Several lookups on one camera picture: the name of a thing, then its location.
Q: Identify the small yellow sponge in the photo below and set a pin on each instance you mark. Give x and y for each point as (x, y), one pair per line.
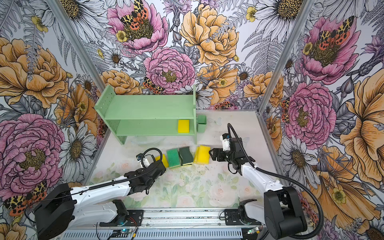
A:
(164, 160)

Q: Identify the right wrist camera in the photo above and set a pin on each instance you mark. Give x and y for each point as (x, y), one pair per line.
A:
(225, 139)

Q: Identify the green metal shelf unit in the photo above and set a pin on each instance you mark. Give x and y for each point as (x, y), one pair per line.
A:
(146, 115)

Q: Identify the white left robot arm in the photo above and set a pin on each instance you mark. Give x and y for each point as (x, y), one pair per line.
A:
(66, 207)

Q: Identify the large yellow sponge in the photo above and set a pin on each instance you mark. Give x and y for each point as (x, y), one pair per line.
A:
(202, 155)

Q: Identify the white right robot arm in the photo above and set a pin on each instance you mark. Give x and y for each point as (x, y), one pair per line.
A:
(280, 210)

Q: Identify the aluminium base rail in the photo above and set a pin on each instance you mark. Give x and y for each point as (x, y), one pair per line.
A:
(173, 224)

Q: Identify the dark green scrub sponge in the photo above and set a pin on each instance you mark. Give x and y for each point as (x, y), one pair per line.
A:
(186, 156)

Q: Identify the green circuit board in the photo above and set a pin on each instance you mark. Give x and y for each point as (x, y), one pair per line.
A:
(122, 232)

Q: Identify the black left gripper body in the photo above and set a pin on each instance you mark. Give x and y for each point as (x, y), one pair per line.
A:
(149, 183)

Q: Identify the light green scrub sponge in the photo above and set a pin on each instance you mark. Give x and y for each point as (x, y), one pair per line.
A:
(173, 159)

